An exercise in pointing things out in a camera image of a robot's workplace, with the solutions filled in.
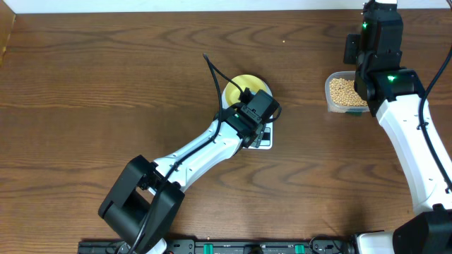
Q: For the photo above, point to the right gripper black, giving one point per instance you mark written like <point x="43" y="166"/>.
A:
<point x="352" y="43"/>

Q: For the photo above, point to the yellow bowl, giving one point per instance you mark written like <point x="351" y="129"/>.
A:
<point x="230" y="94"/>

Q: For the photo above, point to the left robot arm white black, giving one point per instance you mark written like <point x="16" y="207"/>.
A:
<point x="143" y="202"/>

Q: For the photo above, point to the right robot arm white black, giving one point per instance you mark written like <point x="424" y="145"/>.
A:
<point x="398" y="100"/>

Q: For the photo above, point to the white digital kitchen scale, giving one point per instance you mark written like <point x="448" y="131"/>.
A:
<point x="265" y="139"/>

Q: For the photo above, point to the clear plastic container of soybeans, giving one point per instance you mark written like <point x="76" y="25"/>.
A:
<point x="341" y="96"/>

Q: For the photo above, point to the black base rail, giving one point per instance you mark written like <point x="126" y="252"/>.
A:
<point x="319" y="244"/>

